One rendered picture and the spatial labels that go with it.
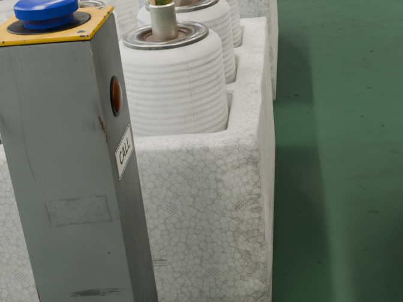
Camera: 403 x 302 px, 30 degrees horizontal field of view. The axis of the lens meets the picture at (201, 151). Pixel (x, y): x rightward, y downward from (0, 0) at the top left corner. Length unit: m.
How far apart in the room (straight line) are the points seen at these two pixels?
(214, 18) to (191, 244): 0.23
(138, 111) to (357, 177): 0.37
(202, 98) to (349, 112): 0.52
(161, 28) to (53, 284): 0.24
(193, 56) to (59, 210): 0.19
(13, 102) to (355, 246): 0.44
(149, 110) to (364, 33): 0.92
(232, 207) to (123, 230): 0.15
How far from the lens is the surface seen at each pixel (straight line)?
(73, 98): 0.47
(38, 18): 0.48
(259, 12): 1.14
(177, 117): 0.64
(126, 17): 0.88
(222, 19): 0.75
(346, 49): 1.41
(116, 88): 0.49
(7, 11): 0.91
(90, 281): 0.53
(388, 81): 1.25
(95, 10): 0.51
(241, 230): 0.65
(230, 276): 0.67
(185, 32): 0.67
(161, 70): 0.62
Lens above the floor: 0.43
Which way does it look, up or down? 24 degrees down
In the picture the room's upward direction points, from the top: 6 degrees counter-clockwise
